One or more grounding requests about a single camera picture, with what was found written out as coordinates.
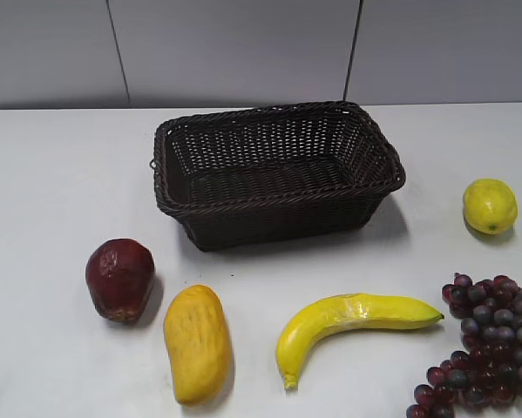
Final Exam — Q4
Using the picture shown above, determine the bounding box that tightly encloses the yellow mango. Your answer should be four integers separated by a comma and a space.
164, 285, 232, 407

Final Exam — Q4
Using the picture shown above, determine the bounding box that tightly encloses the dark red apple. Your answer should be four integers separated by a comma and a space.
85, 238, 155, 324

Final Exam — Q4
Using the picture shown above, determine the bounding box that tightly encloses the yellow banana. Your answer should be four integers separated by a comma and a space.
275, 293, 444, 391

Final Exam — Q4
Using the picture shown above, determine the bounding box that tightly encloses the black woven basket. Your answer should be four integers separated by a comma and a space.
151, 101, 406, 252

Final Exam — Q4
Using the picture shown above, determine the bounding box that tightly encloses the yellow lemon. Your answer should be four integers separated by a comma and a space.
463, 179, 519, 235

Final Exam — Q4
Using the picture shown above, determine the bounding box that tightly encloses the purple grape bunch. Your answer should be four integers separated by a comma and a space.
405, 273, 522, 417

